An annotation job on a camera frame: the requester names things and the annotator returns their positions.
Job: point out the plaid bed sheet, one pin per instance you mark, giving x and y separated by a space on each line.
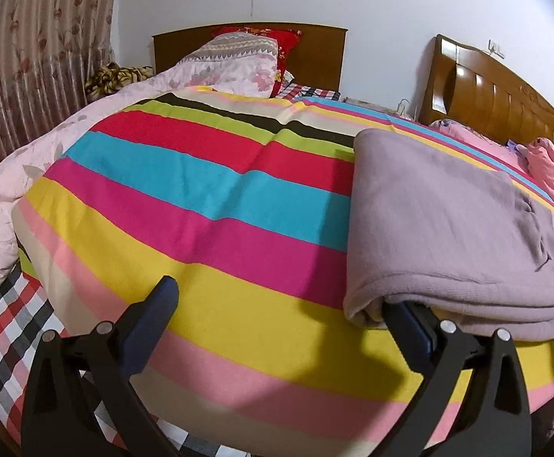
5 342

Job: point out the red embroidered pillow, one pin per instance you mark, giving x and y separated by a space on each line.
286 45

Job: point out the tiger print blanket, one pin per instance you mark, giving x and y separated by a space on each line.
115 81

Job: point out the glossy light wooden headboard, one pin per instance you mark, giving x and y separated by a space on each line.
491 95

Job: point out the purple pants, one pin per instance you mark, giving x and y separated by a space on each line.
439 228

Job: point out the colourful striped blanket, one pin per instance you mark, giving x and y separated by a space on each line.
201 228

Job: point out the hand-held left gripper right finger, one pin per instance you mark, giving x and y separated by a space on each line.
412 331

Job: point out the small purple item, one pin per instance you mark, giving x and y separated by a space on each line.
516 147

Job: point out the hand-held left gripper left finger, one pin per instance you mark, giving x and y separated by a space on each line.
148 328

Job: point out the zigzag patterned floral pillow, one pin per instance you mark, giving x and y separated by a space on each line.
239 59

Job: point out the white wall socket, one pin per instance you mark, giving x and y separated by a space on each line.
496 47

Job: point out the bedside nightstand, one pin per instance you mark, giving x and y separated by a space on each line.
372 104

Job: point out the pale pink floral quilt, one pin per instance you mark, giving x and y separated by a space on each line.
0 209

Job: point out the pink bed sheet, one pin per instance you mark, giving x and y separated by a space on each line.
467 131

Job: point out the floral pleated curtain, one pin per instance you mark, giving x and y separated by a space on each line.
39 52

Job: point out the dark wooden headboard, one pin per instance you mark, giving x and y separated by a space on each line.
320 57

